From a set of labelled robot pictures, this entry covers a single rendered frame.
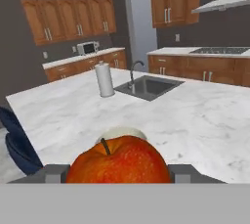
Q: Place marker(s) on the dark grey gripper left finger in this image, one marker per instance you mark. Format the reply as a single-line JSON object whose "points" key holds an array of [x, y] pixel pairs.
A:
{"points": [[52, 175]]}

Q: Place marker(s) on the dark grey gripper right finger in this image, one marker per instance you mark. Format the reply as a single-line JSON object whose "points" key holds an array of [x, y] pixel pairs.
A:
{"points": [[184, 174]]}

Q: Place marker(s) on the red apple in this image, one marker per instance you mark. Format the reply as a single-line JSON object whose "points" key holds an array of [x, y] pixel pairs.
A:
{"points": [[118, 161]]}

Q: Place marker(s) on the white bowl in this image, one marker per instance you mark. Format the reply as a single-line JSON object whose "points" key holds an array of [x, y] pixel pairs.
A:
{"points": [[122, 132]]}

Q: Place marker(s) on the grey fridge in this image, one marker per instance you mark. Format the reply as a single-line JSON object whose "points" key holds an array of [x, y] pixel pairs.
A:
{"points": [[141, 27]]}

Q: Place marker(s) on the blue chair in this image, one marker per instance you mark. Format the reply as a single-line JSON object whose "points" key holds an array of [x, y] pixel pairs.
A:
{"points": [[18, 143]]}

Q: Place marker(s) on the steel sink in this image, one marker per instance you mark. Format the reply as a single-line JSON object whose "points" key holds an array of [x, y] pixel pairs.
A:
{"points": [[149, 87]]}

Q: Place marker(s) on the wooden base cupboards under hob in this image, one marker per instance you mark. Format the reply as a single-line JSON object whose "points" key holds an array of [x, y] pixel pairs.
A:
{"points": [[198, 68]]}

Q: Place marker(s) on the white paper towel roll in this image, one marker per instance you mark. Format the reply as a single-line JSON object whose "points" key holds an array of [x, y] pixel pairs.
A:
{"points": [[104, 80]]}

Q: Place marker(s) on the dark curved tap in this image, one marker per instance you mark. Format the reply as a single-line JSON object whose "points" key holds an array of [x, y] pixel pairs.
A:
{"points": [[133, 73]]}

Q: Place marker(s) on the wooden base cupboards with drawers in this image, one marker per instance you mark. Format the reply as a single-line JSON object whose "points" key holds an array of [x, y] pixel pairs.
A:
{"points": [[86, 65]]}

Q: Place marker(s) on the black hob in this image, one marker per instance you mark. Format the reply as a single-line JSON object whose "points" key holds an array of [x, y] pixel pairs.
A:
{"points": [[219, 51]]}

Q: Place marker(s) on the white microwave oven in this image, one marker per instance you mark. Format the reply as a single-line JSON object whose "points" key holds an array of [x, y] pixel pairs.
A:
{"points": [[88, 48]]}

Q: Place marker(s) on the wooden wall cupboards run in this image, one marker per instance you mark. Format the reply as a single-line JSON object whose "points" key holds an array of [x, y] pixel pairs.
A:
{"points": [[68, 19]]}

